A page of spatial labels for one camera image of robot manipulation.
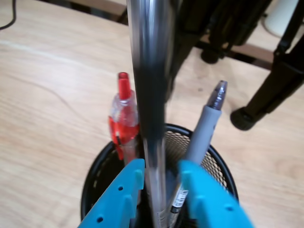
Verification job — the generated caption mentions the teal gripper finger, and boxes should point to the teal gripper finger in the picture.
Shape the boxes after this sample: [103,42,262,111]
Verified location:
[178,160,255,228]
[78,158,146,228]

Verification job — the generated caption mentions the grey grip retractable pen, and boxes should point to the grey grip retractable pen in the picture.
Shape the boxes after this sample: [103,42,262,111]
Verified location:
[166,80,228,228]

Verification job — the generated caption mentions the red clear retractable pen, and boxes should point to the red clear retractable pen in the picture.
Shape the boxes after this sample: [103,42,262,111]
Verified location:
[108,72,141,167]

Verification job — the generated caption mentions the clear pen with black cap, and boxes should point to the clear pen with black cap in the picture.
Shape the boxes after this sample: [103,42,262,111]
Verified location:
[125,0,179,228]

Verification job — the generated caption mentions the black mesh pen holder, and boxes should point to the black mesh pen holder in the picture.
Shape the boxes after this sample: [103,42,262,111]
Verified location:
[80,123,239,228]

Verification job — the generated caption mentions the white cylindrical object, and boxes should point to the white cylindrical object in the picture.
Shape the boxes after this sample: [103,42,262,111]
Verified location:
[262,0,300,38]

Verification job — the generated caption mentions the black camera tripod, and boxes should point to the black camera tripod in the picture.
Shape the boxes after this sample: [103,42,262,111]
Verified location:
[166,0,304,131]

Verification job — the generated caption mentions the thin black cable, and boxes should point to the thin black cable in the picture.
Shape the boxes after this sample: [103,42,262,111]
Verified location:
[0,0,17,30]

